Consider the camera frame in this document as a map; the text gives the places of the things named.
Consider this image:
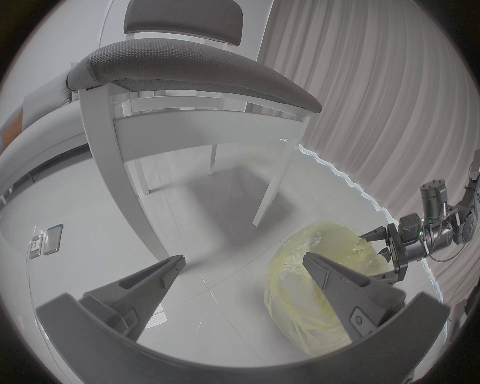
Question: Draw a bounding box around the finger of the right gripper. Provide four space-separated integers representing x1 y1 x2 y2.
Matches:
368 272 399 288
358 226 391 243

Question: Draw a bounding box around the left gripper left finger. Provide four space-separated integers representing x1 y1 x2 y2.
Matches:
82 254 187 343

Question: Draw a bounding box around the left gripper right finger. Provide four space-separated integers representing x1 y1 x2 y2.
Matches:
302 252 406 344

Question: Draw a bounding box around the yellow plastic bag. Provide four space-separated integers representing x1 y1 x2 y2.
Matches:
263 220 395 358

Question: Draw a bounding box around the white trash bin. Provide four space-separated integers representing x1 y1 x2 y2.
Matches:
268 225 392 357

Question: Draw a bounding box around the white curtain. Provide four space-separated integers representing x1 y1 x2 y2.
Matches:
258 0 480 308

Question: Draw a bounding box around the light grey sofa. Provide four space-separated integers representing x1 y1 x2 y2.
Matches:
0 69 92 205

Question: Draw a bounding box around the grey white chair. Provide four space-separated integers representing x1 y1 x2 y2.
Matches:
66 0 324 266

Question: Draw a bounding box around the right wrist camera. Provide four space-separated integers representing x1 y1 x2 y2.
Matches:
397 212 424 237

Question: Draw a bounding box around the black cable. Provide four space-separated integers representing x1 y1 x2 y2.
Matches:
427 240 467 263

